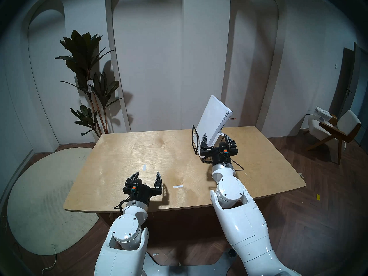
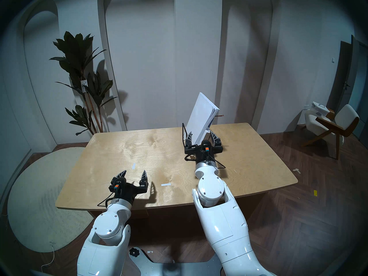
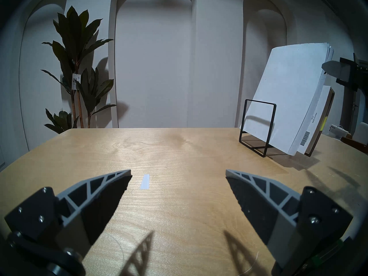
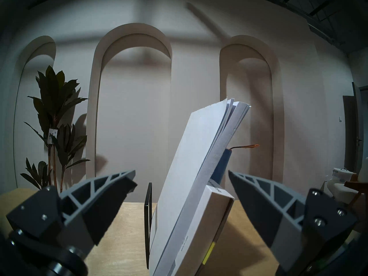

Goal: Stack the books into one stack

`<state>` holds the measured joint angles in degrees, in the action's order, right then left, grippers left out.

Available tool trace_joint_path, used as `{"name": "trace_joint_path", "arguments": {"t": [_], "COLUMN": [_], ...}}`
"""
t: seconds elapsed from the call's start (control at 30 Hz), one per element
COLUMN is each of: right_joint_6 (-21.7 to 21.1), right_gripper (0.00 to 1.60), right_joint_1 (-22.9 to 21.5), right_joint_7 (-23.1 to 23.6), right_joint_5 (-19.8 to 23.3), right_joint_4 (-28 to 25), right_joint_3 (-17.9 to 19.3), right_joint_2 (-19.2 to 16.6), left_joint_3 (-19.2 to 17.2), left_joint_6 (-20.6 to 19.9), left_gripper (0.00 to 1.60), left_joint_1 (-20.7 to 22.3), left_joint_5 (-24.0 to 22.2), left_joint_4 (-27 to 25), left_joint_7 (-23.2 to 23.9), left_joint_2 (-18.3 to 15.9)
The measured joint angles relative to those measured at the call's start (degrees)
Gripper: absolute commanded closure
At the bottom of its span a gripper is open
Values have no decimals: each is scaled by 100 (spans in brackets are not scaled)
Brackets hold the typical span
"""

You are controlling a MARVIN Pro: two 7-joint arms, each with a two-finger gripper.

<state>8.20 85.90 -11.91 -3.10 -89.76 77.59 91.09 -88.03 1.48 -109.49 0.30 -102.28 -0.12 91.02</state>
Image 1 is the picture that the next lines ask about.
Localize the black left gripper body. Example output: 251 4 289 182
123 178 163 205

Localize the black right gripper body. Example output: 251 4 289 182
200 142 239 165

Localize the large thin white book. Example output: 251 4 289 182
196 95 234 148

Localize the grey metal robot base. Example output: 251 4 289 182
142 251 237 276

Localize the round cream rug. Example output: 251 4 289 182
7 147 99 256

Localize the white box on armchair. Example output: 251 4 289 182
313 106 332 122

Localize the dark brown open door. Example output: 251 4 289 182
330 47 355 118

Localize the tall dark green plant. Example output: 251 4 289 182
55 30 124 138

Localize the black wire book stand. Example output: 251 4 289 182
191 125 227 156

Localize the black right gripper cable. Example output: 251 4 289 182
201 159 244 171

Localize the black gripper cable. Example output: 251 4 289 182
114 196 131 214
201 159 244 171

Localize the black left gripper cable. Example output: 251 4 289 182
114 196 131 214

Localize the white floor cable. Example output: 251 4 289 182
42 248 58 276

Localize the white wooden-frame armchair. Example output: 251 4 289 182
305 110 362 165

